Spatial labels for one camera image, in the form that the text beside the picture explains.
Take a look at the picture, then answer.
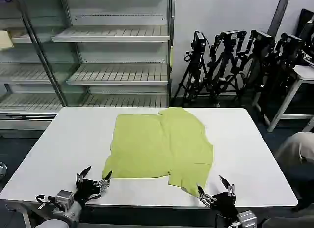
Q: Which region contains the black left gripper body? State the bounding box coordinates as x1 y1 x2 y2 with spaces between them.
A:
73 178 108 204

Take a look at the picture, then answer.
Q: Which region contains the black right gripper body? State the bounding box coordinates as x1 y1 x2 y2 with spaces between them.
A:
209 191 239 218

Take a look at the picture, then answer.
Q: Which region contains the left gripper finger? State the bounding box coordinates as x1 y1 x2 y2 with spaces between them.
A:
93 170 113 191
75 166 92 183

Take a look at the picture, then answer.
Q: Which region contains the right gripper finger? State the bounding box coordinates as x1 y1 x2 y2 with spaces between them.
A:
218 174 236 197
197 185 217 204

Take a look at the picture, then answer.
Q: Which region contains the yellow-green shirt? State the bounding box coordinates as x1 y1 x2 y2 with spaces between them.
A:
102 107 215 197

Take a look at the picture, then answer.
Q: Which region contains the person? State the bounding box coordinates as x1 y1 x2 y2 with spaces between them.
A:
274 131 314 173

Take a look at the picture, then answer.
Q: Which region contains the round silver black object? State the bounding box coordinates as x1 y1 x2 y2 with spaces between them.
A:
0 161 8 182

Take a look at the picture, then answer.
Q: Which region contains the empty grey shelf rack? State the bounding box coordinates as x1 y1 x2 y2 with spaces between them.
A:
0 0 175 138

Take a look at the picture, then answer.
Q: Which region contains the small white side table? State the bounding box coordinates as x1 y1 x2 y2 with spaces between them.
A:
252 64 314 133

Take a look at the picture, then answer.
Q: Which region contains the pale yellow sheet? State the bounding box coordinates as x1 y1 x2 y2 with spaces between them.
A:
0 30 15 51

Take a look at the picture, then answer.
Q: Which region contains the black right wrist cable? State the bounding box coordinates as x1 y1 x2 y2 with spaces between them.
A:
214 213 237 228

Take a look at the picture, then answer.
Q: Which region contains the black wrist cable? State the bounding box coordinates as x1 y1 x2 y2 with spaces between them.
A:
214 213 237 228
35 194 58 210

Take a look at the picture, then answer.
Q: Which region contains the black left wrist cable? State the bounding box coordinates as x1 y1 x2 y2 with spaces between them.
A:
35 194 58 210

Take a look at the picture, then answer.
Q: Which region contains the black tripod with camera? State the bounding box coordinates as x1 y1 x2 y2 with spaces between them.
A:
268 32 304 120
171 30 209 103
241 29 277 103
205 30 247 103

